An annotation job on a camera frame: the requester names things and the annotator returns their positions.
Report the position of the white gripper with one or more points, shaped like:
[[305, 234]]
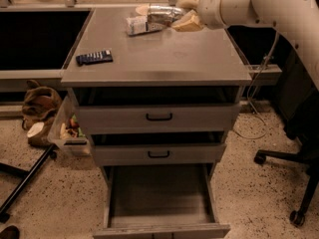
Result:
[[215, 6]]

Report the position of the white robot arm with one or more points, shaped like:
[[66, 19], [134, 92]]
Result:
[[296, 20]]

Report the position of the grey drawer cabinet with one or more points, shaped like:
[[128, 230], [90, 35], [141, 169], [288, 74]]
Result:
[[166, 68]]

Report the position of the grey top drawer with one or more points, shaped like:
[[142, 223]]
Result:
[[140, 119]]

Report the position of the grey drawer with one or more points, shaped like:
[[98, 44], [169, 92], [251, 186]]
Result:
[[172, 201], [157, 154], [140, 119]]

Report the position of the grey middle drawer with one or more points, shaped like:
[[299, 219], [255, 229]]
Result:
[[157, 154]]

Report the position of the grey bottom drawer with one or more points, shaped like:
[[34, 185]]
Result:
[[172, 201]]

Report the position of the white round plate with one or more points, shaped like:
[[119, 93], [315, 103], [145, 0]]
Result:
[[143, 9]]

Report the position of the white plastic bottle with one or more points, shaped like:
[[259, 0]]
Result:
[[140, 25]]

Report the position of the dark blue snack bar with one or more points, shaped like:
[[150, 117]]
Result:
[[104, 56]]

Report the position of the clear plastic storage bin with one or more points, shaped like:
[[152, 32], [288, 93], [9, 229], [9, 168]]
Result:
[[65, 132]]

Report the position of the brown bag on floor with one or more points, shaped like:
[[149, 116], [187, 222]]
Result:
[[39, 109]]

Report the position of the black metal floor stand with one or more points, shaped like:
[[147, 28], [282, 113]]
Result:
[[25, 177]]

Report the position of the black shoe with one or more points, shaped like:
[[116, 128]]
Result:
[[11, 232]]

